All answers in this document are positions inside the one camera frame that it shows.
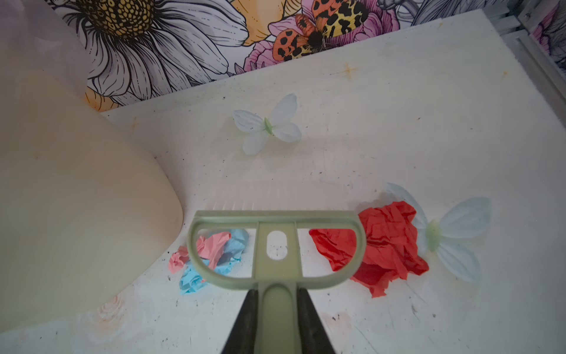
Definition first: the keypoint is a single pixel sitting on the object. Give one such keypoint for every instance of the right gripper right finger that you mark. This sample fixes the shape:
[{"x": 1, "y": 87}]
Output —
[{"x": 314, "y": 338}]

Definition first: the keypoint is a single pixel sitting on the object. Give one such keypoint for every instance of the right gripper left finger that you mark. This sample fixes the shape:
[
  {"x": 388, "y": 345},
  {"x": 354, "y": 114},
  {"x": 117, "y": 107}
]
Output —
[{"x": 242, "y": 337}]

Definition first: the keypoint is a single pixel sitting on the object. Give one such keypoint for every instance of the green hand brush white bristles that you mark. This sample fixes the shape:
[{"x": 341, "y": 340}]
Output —
[{"x": 276, "y": 211}]

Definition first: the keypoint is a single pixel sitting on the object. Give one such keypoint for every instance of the blue paper scrap near bin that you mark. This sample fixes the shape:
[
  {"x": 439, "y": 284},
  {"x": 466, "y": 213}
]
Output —
[{"x": 191, "y": 281}]

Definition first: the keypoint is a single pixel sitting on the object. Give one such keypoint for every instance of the red paper scrap back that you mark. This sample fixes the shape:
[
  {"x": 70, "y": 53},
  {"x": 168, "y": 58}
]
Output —
[{"x": 391, "y": 247}]

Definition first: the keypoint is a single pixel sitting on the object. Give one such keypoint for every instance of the white fabric butterfly front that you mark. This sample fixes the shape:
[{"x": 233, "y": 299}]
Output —
[{"x": 467, "y": 220}]

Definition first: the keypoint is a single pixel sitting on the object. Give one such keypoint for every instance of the white fabric butterfly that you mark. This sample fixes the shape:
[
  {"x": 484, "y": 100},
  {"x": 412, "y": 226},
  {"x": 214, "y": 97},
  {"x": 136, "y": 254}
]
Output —
[
  {"x": 467, "y": 220},
  {"x": 259, "y": 129}
]

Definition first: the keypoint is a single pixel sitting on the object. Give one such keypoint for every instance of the cream bin with plastic bag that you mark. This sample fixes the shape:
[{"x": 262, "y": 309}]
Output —
[{"x": 84, "y": 210}]

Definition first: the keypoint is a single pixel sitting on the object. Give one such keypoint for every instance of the white fabric butterfly back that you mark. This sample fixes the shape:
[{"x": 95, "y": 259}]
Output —
[{"x": 259, "y": 129}]

